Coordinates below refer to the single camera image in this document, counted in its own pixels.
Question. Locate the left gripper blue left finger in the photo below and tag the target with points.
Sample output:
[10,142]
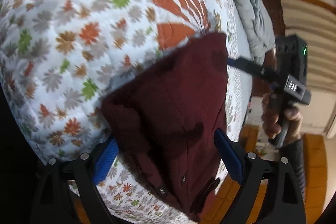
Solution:
[87,170]

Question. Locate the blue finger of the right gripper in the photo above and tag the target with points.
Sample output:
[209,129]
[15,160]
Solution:
[265,73]

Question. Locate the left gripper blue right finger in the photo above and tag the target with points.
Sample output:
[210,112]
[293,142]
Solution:
[282,202]

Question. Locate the maroon pants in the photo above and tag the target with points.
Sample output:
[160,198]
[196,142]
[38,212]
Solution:
[164,122]

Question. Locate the right hand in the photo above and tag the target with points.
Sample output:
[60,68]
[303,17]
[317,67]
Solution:
[270,124]

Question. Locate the light blue comforter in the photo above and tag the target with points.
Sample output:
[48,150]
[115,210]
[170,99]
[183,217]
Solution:
[258,27]

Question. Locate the beige curtain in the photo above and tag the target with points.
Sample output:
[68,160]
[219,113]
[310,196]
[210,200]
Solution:
[314,21]

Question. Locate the floral white quilt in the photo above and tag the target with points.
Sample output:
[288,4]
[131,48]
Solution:
[60,58]

